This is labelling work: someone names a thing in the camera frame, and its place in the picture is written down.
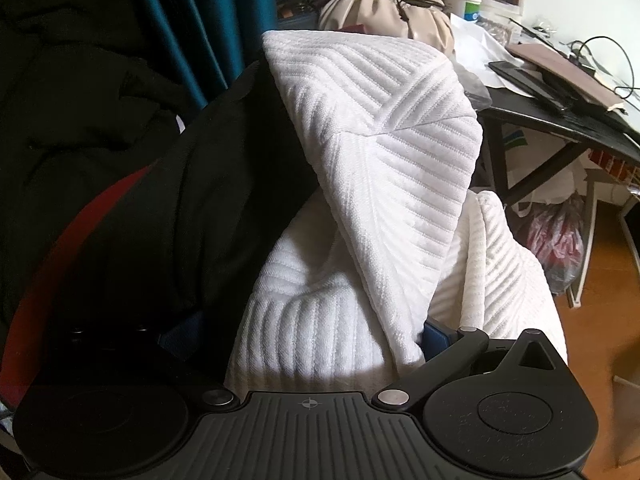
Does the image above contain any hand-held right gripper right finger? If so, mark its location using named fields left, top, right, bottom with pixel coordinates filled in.
left=378, top=321, right=571, bottom=411

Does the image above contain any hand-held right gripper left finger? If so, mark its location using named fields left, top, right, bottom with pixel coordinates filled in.
left=60, top=310, right=238, bottom=411

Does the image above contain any white ribbed sweater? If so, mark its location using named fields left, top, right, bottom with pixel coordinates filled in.
left=223, top=30, right=568, bottom=393

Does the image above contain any red cloth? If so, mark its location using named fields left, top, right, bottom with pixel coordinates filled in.
left=7, top=164, right=153, bottom=411

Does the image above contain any black jacket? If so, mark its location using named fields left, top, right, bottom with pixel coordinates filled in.
left=0, top=0, right=321, bottom=346

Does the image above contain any red plastic bag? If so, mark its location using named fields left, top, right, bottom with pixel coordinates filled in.
left=517, top=195, right=586, bottom=293

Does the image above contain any white metal rack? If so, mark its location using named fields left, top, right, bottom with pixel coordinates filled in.
left=567, top=167, right=640, bottom=308

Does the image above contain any black folding desk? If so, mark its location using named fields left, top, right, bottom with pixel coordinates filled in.
left=475, top=55, right=640, bottom=206

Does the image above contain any dark tablet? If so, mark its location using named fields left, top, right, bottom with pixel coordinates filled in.
left=487, top=60, right=581, bottom=113

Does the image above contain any white tissue paper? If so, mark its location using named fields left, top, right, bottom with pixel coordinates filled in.
left=450, top=12, right=521, bottom=86

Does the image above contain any brown pouch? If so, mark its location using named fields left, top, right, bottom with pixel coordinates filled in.
left=505, top=42, right=628, bottom=111

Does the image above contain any teal curtain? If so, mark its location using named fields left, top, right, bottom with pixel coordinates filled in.
left=125, top=0, right=281, bottom=111

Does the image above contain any beige drawstring bag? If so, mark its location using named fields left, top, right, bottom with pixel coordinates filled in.
left=318, top=0, right=456, bottom=61

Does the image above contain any thin black cable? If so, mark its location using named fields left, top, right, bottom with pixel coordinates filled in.
left=570, top=35, right=640, bottom=103

